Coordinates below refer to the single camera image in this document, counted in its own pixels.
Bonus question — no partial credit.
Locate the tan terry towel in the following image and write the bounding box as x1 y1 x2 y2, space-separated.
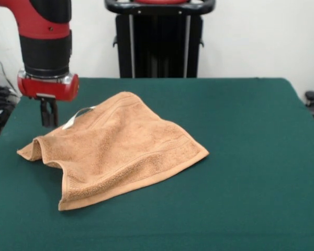
16 91 209 211

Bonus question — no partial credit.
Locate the dark green table cloth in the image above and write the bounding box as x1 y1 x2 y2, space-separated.
0 77 314 251

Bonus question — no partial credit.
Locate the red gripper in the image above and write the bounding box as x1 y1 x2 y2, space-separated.
17 69 80 128

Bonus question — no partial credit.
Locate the grey cable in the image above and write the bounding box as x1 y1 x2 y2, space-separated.
0 48 18 94

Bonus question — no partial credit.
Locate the black cable bundle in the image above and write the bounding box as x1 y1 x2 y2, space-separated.
0 85 20 116

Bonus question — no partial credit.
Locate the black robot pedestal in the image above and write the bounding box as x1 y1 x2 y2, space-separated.
104 0 217 78

